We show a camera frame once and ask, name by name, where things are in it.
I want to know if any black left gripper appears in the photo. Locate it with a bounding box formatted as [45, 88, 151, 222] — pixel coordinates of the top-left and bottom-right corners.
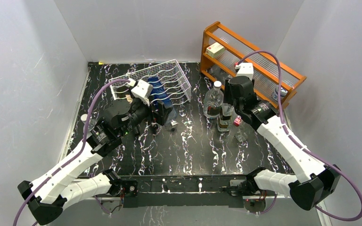
[119, 95, 173, 137]

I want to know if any blue labelled clear bottle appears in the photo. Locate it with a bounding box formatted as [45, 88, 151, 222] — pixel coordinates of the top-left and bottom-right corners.
[148, 76, 178, 131]

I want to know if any dark green wine bottle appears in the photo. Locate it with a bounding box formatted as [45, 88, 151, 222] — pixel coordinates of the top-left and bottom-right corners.
[115, 86, 140, 137]

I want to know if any clear glass bottle silver cap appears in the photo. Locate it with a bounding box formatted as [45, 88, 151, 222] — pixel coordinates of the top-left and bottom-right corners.
[203, 81, 224, 119]

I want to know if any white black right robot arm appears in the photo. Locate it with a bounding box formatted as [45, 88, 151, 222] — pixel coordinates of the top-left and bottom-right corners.
[224, 76, 341, 210]

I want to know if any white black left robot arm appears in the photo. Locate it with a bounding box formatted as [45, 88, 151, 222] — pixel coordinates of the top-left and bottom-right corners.
[17, 98, 173, 226]

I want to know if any clear round bottle white cap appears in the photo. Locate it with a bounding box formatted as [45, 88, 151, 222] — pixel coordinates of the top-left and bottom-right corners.
[80, 113, 96, 131]

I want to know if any colourful marker pen pack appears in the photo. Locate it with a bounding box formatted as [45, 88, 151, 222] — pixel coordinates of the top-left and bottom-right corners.
[233, 115, 243, 127]

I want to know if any blue white ceramic jar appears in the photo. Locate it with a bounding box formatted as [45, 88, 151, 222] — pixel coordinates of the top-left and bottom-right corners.
[271, 86, 288, 101]

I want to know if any white red small box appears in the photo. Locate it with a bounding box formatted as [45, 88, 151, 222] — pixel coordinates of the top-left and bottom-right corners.
[205, 42, 225, 58]

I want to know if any orange wooden shelf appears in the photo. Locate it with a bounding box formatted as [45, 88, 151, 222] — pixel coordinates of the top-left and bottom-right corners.
[200, 21, 306, 109]

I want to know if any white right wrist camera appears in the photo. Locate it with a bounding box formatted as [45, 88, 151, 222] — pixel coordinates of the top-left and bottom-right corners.
[235, 63, 254, 81]

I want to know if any white wire wine rack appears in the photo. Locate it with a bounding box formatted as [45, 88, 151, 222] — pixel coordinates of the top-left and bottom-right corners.
[110, 59, 191, 105]

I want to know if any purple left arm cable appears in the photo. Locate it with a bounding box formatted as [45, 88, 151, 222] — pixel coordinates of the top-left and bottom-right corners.
[12, 78, 132, 226]

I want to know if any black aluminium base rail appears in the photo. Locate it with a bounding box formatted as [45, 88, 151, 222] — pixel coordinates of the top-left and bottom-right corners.
[42, 174, 324, 209]

